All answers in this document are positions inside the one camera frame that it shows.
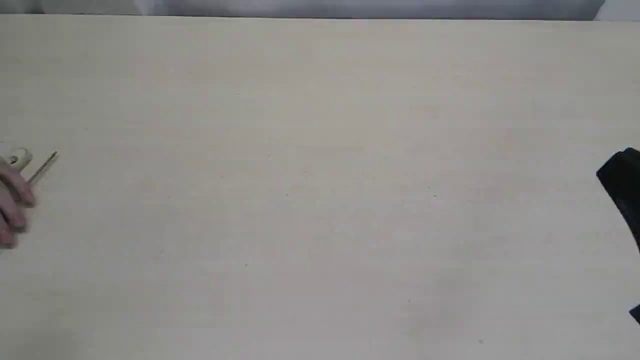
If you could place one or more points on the black and gold screwdriver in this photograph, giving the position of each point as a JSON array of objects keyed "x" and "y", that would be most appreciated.
[{"x": 43, "y": 168}]

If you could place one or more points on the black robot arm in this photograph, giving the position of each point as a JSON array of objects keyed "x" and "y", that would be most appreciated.
[{"x": 620, "y": 177}]

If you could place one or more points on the wooden handle paint brush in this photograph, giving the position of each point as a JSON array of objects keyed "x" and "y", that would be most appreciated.
[{"x": 17, "y": 157}]

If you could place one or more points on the person's bare open hand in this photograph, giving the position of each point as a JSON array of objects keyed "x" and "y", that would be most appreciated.
[{"x": 16, "y": 196}]

